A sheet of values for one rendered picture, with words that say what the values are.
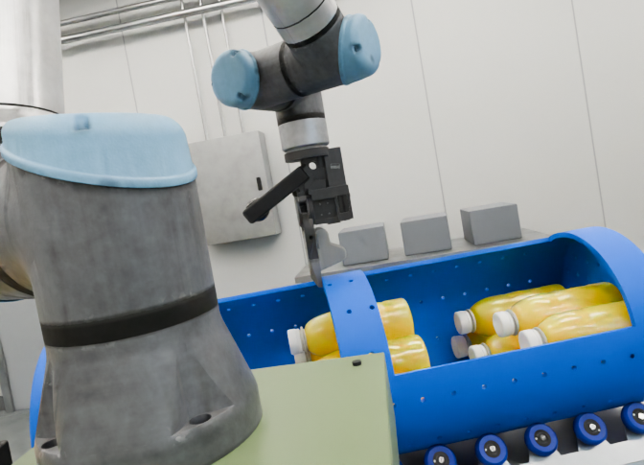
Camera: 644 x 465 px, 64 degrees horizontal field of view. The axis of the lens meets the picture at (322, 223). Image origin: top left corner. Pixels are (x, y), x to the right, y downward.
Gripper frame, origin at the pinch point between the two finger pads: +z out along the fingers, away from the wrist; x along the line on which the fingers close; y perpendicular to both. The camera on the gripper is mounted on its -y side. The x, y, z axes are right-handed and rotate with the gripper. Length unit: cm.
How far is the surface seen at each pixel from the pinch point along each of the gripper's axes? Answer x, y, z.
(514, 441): -2.9, 26.7, 30.5
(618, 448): -11, 39, 30
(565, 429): -2.6, 35.5, 30.4
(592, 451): -10.9, 34.8, 29.9
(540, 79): 296, 208, -74
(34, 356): 375, -227, 78
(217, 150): 321, -41, -62
